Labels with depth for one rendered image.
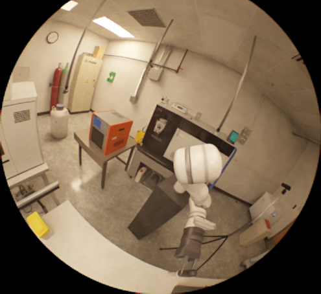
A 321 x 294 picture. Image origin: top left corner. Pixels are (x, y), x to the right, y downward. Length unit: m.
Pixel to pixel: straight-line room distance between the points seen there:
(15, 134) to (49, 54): 3.14
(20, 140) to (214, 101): 2.87
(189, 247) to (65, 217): 0.67
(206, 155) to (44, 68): 3.86
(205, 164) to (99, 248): 0.70
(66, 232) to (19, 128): 0.65
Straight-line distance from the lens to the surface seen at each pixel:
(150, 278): 0.80
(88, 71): 3.94
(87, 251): 0.76
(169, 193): 0.78
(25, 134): 0.90
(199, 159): 0.23
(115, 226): 1.72
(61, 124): 2.72
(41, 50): 3.81
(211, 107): 2.55
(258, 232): 2.65
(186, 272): 0.37
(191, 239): 0.41
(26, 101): 0.82
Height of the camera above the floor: 1.65
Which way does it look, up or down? 21 degrees down
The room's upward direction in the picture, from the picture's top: 25 degrees clockwise
